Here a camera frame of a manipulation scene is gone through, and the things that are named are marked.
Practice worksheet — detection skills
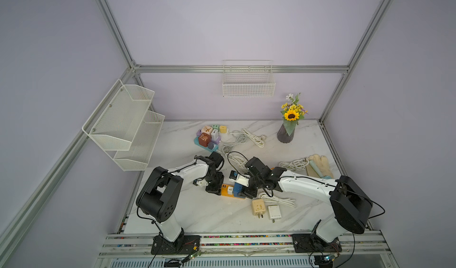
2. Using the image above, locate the white cable coil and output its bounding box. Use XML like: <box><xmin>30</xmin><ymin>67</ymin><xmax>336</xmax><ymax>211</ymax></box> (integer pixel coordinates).
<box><xmin>227</xmin><ymin>152</ymin><xmax>250</xmax><ymax>172</ymax></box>
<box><xmin>277</xmin><ymin>156</ymin><xmax>311</xmax><ymax>172</ymax></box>
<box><xmin>231</xmin><ymin>128</ymin><xmax>267</xmax><ymax>149</ymax></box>

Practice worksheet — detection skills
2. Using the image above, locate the blue cube adapter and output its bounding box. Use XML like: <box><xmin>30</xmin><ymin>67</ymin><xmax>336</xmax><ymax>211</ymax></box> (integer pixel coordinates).
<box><xmin>233</xmin><ymin>182</ymin><xmax>246</xmax><ymax>199</ymax></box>

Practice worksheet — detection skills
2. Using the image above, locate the beige cube adapter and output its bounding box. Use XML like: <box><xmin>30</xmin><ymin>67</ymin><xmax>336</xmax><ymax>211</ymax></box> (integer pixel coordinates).
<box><xmin>251</xmin><ymin>199</ymin><xmax>266</xmax><ymax>219</ymax></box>

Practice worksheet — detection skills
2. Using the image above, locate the white cable coil front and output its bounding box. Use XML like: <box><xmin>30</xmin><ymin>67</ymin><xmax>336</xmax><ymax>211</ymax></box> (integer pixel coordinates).
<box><xmin>277</xmin><ymin>156</ymin><xmax>311</xmax><ymax>172</ymax></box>

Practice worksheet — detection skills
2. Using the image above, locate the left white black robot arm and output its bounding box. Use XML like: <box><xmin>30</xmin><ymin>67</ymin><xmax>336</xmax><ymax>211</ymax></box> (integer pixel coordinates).
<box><xmin>135</xmin><ymin>152</ymin><xmax>224</xmax><ymax>243</ymax></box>

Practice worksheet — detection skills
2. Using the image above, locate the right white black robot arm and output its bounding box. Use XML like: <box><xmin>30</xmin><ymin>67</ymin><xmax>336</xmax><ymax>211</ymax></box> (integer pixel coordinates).
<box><xmin>244</xmin><ymin>157</ymin><xmax>374</xmax><ymax>245</ymax></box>

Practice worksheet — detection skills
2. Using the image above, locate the brown cube adapter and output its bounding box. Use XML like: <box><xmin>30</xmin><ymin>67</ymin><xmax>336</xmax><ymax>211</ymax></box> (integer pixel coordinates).
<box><xmin>198</xmin><ymin>133</ymin><xmax>211</xmax><ymax>148</ymax></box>

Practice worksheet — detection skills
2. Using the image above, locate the teal power strip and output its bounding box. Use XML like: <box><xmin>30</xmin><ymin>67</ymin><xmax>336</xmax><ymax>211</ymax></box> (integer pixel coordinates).
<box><xmin>194</xmin><ymin>137</ymin><xmax>219</xmax><ymax>152</ymax></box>

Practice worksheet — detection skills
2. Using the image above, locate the dark purple ribbed vase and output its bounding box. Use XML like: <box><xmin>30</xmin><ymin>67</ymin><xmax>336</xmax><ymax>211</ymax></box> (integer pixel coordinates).
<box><xmin>277</xmin><ymin>123</ymin><xmax>296</xmax><ymax>143</ymax></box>

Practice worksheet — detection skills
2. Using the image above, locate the pink white cube adapter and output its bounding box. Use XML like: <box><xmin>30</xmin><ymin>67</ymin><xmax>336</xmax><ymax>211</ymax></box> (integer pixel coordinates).
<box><xmin>201</xmin><ymin>125</ymin><xmax>213</xmax><ymax>135</ymax></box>

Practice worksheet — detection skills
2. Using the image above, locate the yellow cube adapter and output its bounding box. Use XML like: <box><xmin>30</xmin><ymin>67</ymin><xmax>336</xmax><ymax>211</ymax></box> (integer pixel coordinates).
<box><xmin>219</xmin><ymin>125</ymin><xmax>228</xmax><ymax>134</ymax></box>

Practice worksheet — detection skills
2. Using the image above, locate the teal garden trowel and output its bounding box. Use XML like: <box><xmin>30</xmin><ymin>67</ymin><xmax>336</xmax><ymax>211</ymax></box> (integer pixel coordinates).
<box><xmin>309</xmin><ymin>160</ymin><xmax>324</xmax><ymax>178</ymax></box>

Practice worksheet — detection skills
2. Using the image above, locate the beige work glove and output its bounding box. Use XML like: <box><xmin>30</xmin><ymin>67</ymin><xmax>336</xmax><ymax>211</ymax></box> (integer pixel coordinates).
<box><xmin>306</xmin><ymin>154</ymin><xmax>334</xmax><ymax>179</ymax></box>

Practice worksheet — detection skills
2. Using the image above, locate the sunflower bouquet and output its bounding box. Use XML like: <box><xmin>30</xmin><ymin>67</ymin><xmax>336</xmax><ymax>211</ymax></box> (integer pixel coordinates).
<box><xmin>280</xmin><ymin>93</ymin><xmax>308</xmax><ymax>136</ymax></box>

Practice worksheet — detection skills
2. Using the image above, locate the lower white mesh shelf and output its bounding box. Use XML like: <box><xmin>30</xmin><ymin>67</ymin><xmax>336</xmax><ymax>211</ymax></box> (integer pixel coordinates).
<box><xmin>114</xmin><ymin>111</ymin><xmax>165</xmax><ymax>171</ymax></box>

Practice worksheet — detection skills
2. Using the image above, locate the white mesh shelf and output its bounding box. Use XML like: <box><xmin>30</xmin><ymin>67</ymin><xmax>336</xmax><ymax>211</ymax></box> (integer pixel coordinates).
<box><xmin>114</xmin><ymin>111</ymin><xmax>165</xmax><ymax>171</ymax></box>
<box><xmin>82</xmin><ymin>80</ymin><xmax>154</xmax><ymax>151</ymax></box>

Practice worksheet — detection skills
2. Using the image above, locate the upper white mesh shelf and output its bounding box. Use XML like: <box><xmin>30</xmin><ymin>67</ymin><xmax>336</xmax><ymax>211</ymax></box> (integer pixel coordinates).
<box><xmin>82</xmin><ymin>80</ymin><xmax>154</xmax><ymax>151</ymax></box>

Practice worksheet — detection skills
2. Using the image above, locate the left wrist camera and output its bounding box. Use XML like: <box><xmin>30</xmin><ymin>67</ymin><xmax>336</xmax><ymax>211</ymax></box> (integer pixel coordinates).
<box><xmin>193</xmin><ymin>179</ymin><xmax>208</xmax><ymax>187</ymax></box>

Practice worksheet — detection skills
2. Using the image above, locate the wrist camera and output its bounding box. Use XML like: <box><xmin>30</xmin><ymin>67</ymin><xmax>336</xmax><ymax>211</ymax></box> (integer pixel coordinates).
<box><xmin>193</xmin><ymin>179</ymin><xmax>208</xmax><ymax>187</ymax></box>
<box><xmin>229</xmin><ymin>170</ymin><xmax>250</xmax><ymax>187</ymax></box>

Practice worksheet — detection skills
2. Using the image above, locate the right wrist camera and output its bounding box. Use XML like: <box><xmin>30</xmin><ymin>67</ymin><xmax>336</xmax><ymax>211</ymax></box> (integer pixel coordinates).
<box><xmin>229</xmin><ymin>170</ymin><xmax>250</xmax><ymax>187</ymax></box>

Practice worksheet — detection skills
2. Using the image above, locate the grey cable coil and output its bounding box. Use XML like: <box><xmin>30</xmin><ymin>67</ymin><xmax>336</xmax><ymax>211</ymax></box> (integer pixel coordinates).
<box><xmin>221</xmin><ymin>131</ymin><xmax>247</xmax><ymax>154</ymax></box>

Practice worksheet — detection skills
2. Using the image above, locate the aluminium front rail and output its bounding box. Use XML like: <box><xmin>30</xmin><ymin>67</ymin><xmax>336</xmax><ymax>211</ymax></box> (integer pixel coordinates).
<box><xmin>99</xmin><ymin>231</ymin><xmax>391</xmax><ymax>258</ymax></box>

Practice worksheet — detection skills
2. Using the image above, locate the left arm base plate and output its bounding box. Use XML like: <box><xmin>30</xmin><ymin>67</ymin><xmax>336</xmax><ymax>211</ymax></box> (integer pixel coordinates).
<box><xmin>151</xmin><ymin>235</ymin><xmax>201</xmax><ymax>256</ymax></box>

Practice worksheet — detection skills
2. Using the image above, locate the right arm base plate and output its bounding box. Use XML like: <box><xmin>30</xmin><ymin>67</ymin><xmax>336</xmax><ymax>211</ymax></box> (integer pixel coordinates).
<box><xmin>292</xmin><ymin>220</ymin><xmax>342</xmax><ymax>253</ymax></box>

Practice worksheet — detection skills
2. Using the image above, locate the white wire wall basket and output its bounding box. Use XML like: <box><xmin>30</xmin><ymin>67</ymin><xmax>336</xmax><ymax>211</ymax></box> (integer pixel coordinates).
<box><xmin>222</xmin><ymin>60</ymin><xmax>276</xmax><ymax>98</ymax></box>

